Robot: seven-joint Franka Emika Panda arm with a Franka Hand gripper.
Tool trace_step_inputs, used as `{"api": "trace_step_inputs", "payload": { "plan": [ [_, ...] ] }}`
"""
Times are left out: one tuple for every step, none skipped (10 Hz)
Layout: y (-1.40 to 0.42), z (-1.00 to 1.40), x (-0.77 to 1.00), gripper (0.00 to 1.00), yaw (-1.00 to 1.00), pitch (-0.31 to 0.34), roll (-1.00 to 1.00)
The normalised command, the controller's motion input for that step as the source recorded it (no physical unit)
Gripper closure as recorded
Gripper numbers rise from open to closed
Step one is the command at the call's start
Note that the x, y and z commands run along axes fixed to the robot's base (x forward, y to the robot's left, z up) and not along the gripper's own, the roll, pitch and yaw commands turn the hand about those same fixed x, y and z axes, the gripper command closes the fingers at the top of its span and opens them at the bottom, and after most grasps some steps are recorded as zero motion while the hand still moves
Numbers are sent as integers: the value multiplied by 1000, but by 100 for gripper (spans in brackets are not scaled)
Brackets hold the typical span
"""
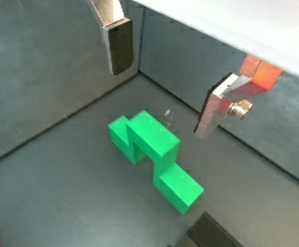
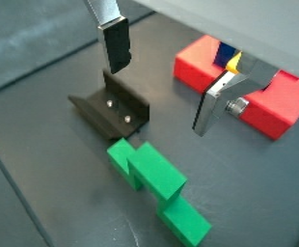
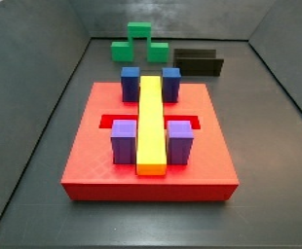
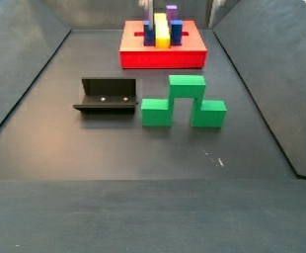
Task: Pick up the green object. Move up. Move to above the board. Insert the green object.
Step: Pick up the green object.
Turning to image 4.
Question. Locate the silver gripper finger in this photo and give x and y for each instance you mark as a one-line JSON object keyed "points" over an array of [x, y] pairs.
{"points": [[147, 5]]}

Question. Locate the green bridge-shaped block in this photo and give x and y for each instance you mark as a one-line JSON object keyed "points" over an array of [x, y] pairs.
{"points": [[207, 112]]}

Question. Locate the red board base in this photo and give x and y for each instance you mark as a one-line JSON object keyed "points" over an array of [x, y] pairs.
{"points": [[138, 56]]}

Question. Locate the purple bridge-shaped block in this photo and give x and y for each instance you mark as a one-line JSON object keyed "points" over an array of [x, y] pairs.
{"points": [[171, 9]]}

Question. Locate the yellow long block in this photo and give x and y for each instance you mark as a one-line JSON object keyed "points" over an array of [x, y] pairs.
{"points": [[162, 31]]}

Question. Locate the blue bridge-shaped block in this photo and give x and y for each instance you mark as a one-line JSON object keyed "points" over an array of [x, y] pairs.
{"points": [[175, 33]]}

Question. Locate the black angled bracket holder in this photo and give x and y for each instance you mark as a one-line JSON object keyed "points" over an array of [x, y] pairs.
{"points": [[107, 93]]}

